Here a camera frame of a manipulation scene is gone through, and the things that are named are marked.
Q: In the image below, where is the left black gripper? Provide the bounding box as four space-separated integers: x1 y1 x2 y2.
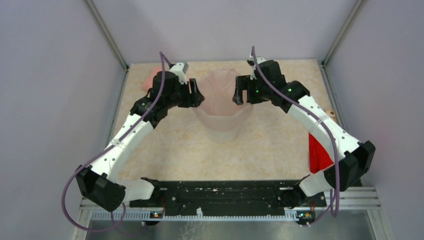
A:
165 78 205 109

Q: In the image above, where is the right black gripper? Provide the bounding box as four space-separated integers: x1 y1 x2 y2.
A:
232 74 272 105

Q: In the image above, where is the translucent pink trash bag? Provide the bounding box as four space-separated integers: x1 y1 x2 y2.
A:
193 68 254 132

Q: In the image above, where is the white octagonal trash bin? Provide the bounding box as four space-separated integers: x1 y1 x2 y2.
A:
205 126 240 143

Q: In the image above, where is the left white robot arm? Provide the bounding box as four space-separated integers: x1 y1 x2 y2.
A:
76 71 205 212

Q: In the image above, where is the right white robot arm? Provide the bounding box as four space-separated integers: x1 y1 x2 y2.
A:
232 57 376 206

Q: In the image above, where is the red snack package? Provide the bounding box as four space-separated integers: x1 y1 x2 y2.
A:
308 134 334 174

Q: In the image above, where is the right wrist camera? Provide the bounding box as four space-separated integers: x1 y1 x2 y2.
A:
247 55 267 80

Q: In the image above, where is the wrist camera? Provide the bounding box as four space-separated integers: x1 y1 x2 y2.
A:
247 55 267 80
169 61 189 85

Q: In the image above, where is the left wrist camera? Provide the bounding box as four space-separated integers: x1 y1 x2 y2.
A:
169 61 189 85

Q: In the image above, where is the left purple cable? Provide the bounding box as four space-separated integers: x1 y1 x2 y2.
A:
61 51 173 237

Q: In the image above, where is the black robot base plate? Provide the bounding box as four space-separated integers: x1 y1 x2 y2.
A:
129 180 327 217

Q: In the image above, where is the left aluminium frame post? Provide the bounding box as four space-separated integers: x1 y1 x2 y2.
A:
84 0 129 73

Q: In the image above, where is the aluminium frame post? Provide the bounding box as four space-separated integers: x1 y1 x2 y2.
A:
321 0 368 68
84 0 129 73

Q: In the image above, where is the right aluminium frame post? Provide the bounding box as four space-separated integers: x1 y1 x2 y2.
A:
321 0 368 68

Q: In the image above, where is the aluminium front rail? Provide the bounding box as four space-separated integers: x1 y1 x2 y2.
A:
76 181 393 240

